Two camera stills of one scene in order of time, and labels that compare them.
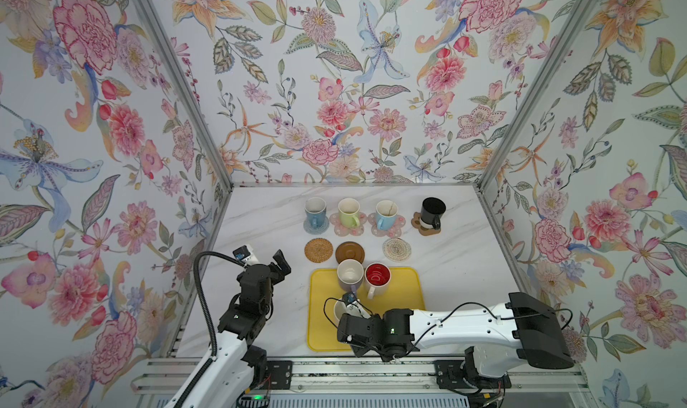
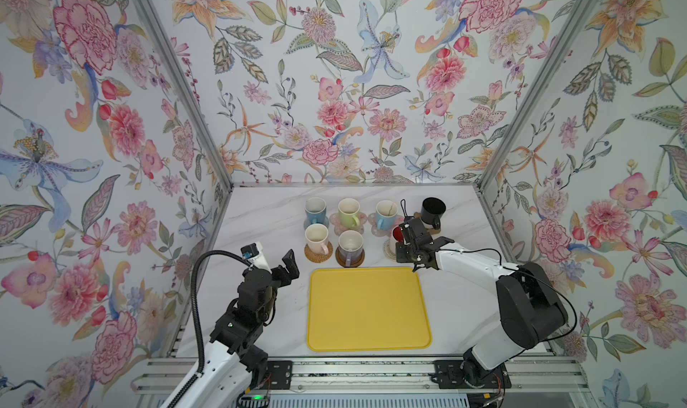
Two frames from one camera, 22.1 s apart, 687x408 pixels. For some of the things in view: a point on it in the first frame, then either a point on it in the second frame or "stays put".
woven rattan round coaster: [318, 250] stays put
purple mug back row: [350, 273] to [351, 245]
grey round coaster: [315, 231] stays put
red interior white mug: [377, 276] to [398, 233]
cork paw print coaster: [415, 223] stays put
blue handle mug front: [385, 215] stays put
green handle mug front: [349, 212] stays put
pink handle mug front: [355, 308] to [317, 237]
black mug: [432, 208] stays put
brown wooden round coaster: [349, 250] stays put
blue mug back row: [315, 209] stays put
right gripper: [351, 332] to [413, 247]
